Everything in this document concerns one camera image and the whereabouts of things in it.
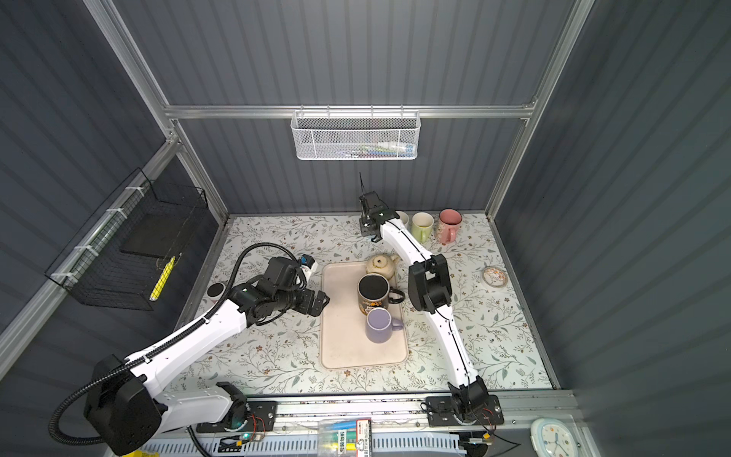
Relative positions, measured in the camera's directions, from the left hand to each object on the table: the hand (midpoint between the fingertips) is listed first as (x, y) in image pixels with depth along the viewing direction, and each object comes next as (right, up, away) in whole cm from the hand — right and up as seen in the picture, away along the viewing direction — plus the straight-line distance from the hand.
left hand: (318, 298), depth 80 cm
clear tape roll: (+60, +3, +22) cm, 64 cm away
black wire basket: (-49, +13, -8) cm, 51 cm away
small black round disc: (-36, 0, +13) cm, 38 cm away
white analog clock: (+59, -32, -12) cm, 68 cm away
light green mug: (+34, +22, +25) cm, 47 cm away
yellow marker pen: (-36, +8, -11) cm, 38 cm away
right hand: (+17, +23, +25) cm, 38 cm away
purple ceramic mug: (+18, -8, +1) cm, 19 cm away
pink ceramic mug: (+44, +22, +24) cm, 55 cm away
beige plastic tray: (+7, -15, +7) cm, 18 cm away
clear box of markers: (+9, -32, -11) cm, 35 cm away
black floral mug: (+16, +1, +5) cm, 17 cm away
